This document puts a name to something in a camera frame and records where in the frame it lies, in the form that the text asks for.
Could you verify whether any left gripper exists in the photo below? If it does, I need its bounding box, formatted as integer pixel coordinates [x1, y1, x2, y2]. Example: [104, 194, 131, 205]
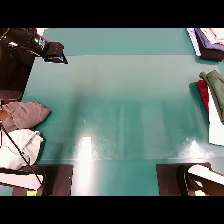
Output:
[42, 41, 69, 65]

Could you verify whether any green shirt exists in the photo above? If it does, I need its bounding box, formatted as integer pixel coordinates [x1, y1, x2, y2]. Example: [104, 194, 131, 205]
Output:
[198, 69, 224, 126]

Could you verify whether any brown garment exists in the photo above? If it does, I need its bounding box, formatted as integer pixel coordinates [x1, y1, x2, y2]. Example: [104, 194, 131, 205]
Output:
[0, 101, 52, 133]

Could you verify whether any white garment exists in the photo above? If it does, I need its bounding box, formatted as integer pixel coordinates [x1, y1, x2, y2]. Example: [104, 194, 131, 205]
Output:
[0, 128, 45, 171]
[206, 86, 224, 147]

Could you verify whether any red garment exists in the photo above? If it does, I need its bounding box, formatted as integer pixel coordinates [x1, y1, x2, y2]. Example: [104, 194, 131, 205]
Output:
[196, 79, 210, 113]

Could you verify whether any dark garment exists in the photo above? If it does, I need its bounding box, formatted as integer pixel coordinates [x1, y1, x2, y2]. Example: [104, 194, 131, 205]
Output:
[199, 44, 224, 63]

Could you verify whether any pale pink garment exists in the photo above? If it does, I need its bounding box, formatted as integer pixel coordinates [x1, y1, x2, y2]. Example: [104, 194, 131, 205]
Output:
[199, 27, 224, 45]

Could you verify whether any black cable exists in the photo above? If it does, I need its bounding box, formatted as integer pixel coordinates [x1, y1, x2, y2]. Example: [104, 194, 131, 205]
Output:
[0, 119, 48, 197]

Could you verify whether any dark arm base plate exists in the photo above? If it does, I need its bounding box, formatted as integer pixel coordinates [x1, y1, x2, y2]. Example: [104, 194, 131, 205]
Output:
[155, 162, 214, 197]
[13, 163, 75, 197]

